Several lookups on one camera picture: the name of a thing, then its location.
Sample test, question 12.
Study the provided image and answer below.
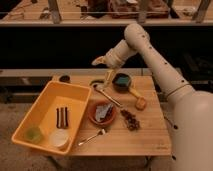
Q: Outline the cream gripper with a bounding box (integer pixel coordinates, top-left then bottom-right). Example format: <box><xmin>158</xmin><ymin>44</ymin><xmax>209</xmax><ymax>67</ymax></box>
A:
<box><xmin>92</xmin><ymin>55</ymin><xmax>116</xmax><ymax>87</ymax></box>

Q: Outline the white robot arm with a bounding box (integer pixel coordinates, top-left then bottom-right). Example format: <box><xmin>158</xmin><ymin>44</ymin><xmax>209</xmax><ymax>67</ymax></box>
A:
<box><xmin>93</xmin><ymin>23</ymin><xmax>213</xmax><ymax>171</ymax></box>

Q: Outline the small dark round cup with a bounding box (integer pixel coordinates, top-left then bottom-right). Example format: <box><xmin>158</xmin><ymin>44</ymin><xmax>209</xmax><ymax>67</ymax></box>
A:
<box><xmin>59</xmin><ymin>75</ymin><xmax>71</xmax><ymax>83</ymax></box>

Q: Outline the white plastic cup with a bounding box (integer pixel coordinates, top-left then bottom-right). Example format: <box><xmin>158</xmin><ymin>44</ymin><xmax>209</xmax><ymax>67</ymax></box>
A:
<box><xmin>49</xmin><ymin>129</ymin><xmax>69</xmax><ymax>149</ymax></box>

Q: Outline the dark green cucumber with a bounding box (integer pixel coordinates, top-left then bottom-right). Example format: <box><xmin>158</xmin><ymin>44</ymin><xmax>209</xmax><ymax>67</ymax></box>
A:
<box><xmin>89</xmin><ymin>79</ymin><xmax>104</xmax><ymax>86</ymax></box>

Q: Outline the dark pan with teal sponge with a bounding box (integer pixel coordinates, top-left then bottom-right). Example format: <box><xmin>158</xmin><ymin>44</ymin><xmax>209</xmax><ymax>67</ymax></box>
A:
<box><xmin>112</xmin><ymin>73</ymin><xmax>139</xmax><ymax>98</ymax></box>

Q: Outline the orange bowl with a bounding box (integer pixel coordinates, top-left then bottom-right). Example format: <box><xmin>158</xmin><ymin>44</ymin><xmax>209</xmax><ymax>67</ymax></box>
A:
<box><xmin>88</xmin><ymin>101</ymin><xmax>116</xmax><ymax>127</ymax></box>

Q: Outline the grey crumpled cloth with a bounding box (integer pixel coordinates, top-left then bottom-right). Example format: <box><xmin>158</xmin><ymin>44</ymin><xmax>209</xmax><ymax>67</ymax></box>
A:
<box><xmin>95</xmin><ymin>103</ymin><xmax>113</xmax><ymax>122</ymax></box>

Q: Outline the orange toy piece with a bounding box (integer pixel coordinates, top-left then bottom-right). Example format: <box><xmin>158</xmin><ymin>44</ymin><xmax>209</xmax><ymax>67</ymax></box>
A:
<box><xmin>135</xmin><ymin>97</ymin><xmax>147</xmax><ymax>110</ymax></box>

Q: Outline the brown grape bunch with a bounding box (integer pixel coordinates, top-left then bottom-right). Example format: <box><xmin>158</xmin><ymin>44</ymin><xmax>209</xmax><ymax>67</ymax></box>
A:
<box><xmin>120</xmin><ymin>109</ymin><xmax>140</xmax><ymax>131</ymax></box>

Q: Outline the dark brown striped block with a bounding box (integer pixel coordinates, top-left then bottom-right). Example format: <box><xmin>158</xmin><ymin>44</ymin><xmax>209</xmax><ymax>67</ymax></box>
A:
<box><xmin>56</xmin><ymin>107</ymin><xmax>69</xmax><ymax>129</ymax></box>

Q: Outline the yellow plastic bin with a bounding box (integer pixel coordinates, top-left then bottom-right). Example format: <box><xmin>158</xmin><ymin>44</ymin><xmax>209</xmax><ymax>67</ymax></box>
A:
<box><xmin>11</xmin><ymin>81</ymin><xmax>91</xmax><ymax>155</ymax></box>

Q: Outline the wooden shelf with clutter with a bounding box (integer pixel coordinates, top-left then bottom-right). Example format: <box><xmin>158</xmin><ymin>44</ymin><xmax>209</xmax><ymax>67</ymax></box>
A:
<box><xmin>0</xmin><ymin>0</ymin><xmax>213</xmax><ymax>26</ymax></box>

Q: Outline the silver spatula with handle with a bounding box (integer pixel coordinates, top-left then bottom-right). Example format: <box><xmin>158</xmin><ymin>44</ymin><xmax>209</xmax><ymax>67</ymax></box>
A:
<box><xmin>93</xmin><ymin>84</ymin><xmax>123</xmax><ymax>108</ymax></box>

